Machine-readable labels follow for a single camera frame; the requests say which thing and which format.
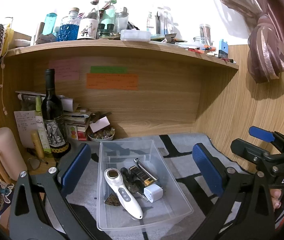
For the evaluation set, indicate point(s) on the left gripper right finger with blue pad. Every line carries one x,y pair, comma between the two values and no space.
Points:
211,169

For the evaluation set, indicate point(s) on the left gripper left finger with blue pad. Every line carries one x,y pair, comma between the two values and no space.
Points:
71,168

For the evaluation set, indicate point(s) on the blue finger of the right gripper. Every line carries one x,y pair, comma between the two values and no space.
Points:
261,134

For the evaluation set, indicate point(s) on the white handheld thermometer device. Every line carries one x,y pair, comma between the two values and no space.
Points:
115,181

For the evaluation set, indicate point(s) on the small dark triangular item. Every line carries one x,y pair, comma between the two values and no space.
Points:
112,200

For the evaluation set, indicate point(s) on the metal tool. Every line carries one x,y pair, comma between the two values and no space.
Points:
144,169

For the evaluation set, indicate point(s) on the white plug adapter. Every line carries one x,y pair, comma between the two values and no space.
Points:
153,193

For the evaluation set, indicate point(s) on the black keys bundle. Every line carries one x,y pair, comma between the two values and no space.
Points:
134,186

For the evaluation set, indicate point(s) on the brass black lighter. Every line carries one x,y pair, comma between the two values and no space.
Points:
142,176

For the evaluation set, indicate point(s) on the clear plastic storage bin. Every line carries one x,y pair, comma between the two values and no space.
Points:
170,209

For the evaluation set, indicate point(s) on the person's hand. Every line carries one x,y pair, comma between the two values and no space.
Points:
275,198

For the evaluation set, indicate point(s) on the grey black patterned rug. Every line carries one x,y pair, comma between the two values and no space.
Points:
176,150

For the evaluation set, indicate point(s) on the dark wine bottle elephant label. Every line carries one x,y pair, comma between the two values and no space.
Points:
53,117

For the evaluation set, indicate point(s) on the eyeglasses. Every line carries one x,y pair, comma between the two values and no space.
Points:
35,162

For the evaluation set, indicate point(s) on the bowl of marbles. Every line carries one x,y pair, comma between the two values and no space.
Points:
105,134

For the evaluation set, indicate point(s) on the stack of books and papers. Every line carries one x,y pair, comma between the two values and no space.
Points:
77,118

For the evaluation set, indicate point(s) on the white card on bowl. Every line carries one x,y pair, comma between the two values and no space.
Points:
100,124

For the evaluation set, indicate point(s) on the green tube bottle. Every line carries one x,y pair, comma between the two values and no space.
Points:
41,127

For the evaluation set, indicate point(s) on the white handwritten note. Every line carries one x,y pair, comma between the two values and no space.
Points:
26,123

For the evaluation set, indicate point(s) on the beige mug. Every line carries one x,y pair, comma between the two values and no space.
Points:
11,160

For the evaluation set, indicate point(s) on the pink paper note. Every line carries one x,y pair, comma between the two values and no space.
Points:
66,69

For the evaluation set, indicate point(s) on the green paper note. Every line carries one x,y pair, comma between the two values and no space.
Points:
108,70

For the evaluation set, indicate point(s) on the wooden shelf board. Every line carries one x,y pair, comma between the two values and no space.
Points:
122,49

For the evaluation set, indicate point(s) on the brown curtain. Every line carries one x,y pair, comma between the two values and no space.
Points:
266,40

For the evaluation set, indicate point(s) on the blue liquid glass bottle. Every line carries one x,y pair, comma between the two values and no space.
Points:
69,27

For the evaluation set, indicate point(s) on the white label sake bottle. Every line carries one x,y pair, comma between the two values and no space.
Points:
88,27

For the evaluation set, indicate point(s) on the clear plastic box on shelf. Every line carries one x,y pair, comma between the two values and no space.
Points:
135,35

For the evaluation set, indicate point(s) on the cyan tumbler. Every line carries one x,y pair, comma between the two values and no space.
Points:
49,23

